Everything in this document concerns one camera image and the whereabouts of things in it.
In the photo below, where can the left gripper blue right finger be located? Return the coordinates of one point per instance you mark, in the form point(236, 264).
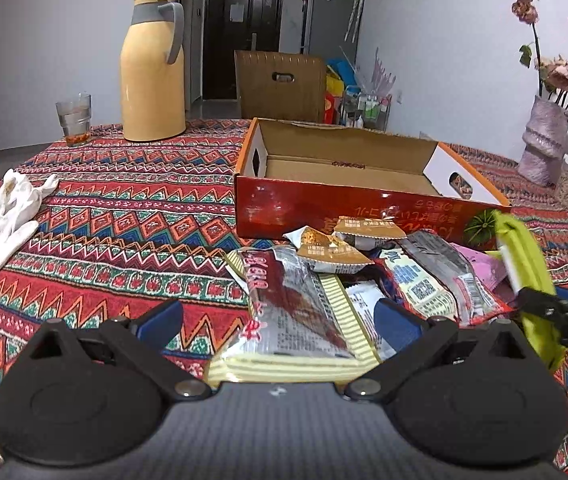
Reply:
point(397, 326)

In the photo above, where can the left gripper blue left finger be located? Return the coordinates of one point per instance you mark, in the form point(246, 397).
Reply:
point(160, 325)

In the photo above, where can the white small snack packet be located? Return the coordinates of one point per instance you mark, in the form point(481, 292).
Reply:
point(364, 297)

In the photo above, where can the lime green snack packet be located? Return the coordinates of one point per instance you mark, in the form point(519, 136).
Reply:
point(526, 267)

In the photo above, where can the striped yellow snack packet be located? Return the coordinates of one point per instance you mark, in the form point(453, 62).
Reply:
point(302, 326)

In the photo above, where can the white blue QR snack packet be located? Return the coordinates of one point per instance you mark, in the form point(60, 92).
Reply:
point(421, 292)

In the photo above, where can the pink snack packet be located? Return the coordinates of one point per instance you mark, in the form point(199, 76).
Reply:
point(490, 270)

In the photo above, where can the silver grey snack packet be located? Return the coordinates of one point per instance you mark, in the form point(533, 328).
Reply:
point(475, 303)

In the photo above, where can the brown flat snack packet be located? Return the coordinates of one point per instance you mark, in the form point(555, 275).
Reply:
point(368, 234)

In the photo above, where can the patterned red tablecloth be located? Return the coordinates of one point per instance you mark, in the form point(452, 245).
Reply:
point(131, 224)

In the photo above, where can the brown triangle snack packet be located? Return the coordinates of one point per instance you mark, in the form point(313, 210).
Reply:
point(326, 253)

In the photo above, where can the pink textured vase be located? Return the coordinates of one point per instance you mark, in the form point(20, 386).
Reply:
point(545, 139)

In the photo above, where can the red orange cardboard box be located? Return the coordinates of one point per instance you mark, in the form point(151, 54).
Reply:
point(293, 174)

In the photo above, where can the glass cup with tea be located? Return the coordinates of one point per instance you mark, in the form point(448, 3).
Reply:
point(74, 116)

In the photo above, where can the yellow thermos jug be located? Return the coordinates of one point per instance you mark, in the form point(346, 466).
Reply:
point(152, 72)

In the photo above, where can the brown cardboard box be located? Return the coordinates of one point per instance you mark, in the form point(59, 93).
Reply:
point(280, 85)

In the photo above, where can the dark entrance door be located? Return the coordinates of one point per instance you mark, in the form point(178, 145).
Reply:
point(230, 26)

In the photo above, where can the grey refrigerator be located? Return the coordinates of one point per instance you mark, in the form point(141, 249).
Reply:
point(330, 28)

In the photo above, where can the wire storage rack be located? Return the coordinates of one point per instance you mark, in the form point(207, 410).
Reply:
point(361, 110)

